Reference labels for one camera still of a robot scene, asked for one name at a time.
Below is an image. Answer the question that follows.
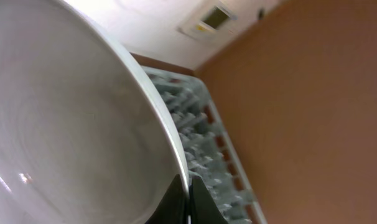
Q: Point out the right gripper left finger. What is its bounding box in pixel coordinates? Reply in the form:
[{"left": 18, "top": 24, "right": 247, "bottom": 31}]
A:
[{"left": 146, "top": 174, "right": 187, "bottom": 224}]

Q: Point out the grey plate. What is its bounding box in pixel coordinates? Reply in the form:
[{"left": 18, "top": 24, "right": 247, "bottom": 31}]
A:
[{"left": 0, "top": 1, "right": 188, "bottom": 223}]

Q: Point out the grey dishwasher rack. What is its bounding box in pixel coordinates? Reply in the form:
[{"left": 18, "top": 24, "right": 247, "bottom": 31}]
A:
[{"left": 144, "top": 67, "right": 267, "bottom": 224}]

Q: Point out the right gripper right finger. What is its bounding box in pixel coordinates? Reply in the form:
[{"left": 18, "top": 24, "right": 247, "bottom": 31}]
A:
[{"left": 189, "top": 176, "right": 228, "bottom": 224}]

